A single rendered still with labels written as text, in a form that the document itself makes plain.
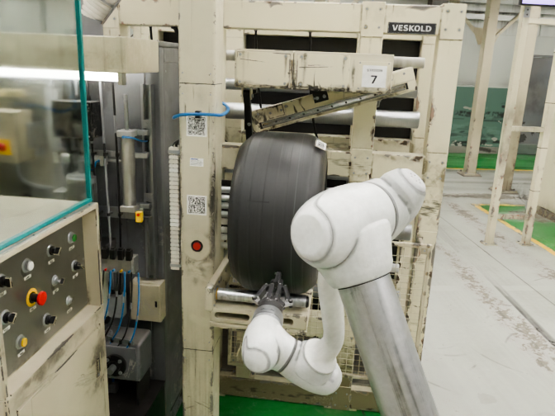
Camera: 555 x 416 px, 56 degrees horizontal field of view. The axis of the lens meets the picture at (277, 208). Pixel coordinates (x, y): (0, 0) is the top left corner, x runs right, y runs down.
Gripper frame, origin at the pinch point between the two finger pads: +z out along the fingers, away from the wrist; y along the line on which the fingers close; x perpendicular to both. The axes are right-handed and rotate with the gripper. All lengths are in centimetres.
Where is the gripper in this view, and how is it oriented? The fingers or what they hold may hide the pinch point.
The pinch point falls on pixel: (277, 281)
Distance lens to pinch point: 172.8
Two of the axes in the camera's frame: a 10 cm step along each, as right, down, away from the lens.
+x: -0.1, 9.2, 3.9
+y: -9.9, -0.6, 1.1
